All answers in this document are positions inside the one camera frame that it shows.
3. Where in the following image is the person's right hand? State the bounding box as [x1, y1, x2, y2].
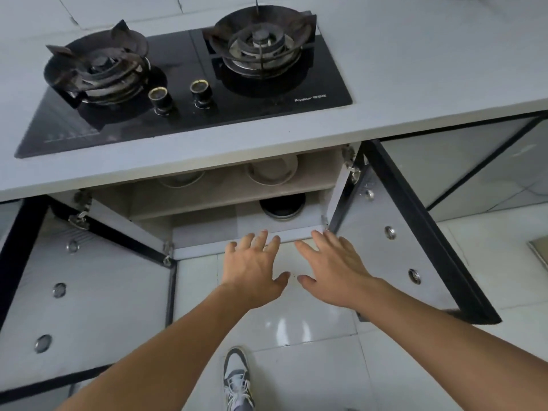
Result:
[294, 229, 378, 311]

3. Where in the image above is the person's left hand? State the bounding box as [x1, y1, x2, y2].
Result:
[220, 229, 292, 311]

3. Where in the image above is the person's left forearm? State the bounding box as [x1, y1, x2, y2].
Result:
[56, 284, 251, 411]

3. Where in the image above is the person's right forearm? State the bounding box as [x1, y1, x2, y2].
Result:
[350, 276, 548, 411]

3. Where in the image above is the black pan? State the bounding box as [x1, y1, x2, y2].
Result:
[259, 193, 307, 221]

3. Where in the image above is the beige cabinet shelf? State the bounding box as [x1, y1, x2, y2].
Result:
[92, 149, 343, 223]

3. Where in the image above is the open grey cabinet door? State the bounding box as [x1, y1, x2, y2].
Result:
[0, 196, 178, 392]
[327, 140, 502, 325]

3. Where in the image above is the grey white sneaker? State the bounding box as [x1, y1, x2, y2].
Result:
[222, 346, 256, 411]

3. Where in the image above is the black glass gas hob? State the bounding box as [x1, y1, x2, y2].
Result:
[14, 27, 354, 159]

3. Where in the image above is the black hob knob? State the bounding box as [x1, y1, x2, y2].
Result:
[148, 86, 175, 116]
[189, 80, 212, 110]

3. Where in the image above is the closed grey cabinet door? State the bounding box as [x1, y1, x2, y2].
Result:
[380, 111, 548, 223]

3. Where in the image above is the black round pan support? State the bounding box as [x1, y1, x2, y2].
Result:
[43, 20, 168, 110]
[202, 0, 319, 79]

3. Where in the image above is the beige floor mat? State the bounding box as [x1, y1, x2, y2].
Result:
[527, 238, 548, 272]

